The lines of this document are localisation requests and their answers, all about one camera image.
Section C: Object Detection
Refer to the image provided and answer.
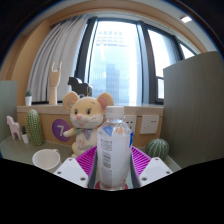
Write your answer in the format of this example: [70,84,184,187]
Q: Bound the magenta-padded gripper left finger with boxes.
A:
[53,145,99,190]

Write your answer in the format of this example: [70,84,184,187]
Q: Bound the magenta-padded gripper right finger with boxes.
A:
[128,145,174,190]

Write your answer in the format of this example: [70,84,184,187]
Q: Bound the clear plastic water bottle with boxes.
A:
[95,105,134,192]

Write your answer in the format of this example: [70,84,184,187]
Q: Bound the round green cactus decoration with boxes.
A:
[144,138,170,161]

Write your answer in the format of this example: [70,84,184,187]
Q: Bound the cream ceramic cup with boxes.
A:
[31,148,62,173]

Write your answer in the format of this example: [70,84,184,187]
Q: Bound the purple round number sign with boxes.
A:
[51,118,73,143]

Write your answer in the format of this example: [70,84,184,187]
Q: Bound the beige plush mouse toy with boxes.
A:
[62,91,115,158]

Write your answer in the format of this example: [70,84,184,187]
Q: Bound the tall green cactus decoration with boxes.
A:
[26,108,45,147]

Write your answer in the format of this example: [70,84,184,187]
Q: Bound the small plant in white pot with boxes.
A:
[20,125,31,145]
[24,90,33,107]

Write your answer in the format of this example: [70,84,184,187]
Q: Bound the green desk partition panel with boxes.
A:
[159,50,224,169]
[0,80,19,144]

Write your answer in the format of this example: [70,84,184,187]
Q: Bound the pink horse figurine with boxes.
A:
[6,115,23,141]

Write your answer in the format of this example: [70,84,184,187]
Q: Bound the black horse figurine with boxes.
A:
[67,76,93,99]

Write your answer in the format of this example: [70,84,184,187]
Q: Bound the wooden hand sculpture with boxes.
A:
[48,61,63,106]

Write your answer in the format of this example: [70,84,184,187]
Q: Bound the grey window curtain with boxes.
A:
[26,14,89,104]

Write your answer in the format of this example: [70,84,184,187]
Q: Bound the ceiling lights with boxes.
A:
[180,15,193,24]

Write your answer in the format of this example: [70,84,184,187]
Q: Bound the white wall socket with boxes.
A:
[123,114,138,134]
[139,114,160,135]

